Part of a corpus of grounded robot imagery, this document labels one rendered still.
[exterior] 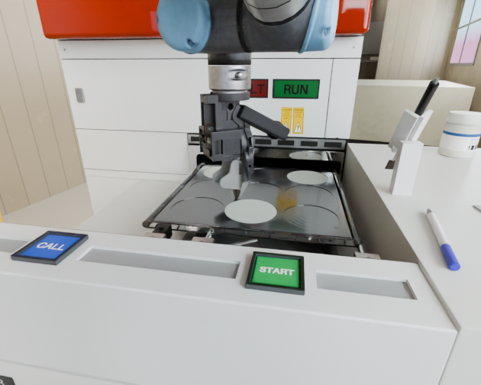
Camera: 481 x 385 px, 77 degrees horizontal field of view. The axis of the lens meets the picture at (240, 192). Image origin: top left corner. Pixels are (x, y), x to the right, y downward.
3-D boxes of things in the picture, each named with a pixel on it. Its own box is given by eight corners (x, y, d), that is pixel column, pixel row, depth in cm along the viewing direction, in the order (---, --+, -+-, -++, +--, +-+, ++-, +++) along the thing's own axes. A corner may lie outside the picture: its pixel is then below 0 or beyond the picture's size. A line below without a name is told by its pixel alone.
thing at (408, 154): (380, 182, 54) (395, 105, 49) (403, 183, 53) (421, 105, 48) (389, 195, 48) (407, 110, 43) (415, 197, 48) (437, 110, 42)
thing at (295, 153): (191, 174, 93) (188, 143, 89) (339, 182, 86) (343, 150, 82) (188, 176, 91) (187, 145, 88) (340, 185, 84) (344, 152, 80)
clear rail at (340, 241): (144, 224, 55) (143, 218, 54) (361, 245, 49) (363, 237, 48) (140, 228, 54) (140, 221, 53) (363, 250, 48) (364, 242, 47)
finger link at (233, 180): (216, 202, 61) (214, 159, 57) (242, 197, 63) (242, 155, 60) (222, 208, 58) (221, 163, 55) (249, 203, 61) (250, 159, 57)
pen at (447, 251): (424, 205, 42) (450, 262, 30) (433, 206, 42) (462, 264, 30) (423, 211, 43) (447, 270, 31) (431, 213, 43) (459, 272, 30)
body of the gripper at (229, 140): (199, 155, 60) (195, 91, 55) (238, 150, 63) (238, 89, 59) (214, 166, 53) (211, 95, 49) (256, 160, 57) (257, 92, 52)
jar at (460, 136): (432, 150, 74) (442, 110, 70) (464, 151, 73) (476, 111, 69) (445, 158, 67) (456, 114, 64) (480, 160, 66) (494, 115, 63)
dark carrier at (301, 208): (205, 165, 86) (205, 163, 85) (330, 172, 80) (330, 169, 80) (153, 223, 55) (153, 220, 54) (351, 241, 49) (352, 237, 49)
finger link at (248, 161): (234, 176, 61) (234, 134, 57) (242, 176, 62) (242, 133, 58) (244, 184, 57) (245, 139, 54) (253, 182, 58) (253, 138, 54)
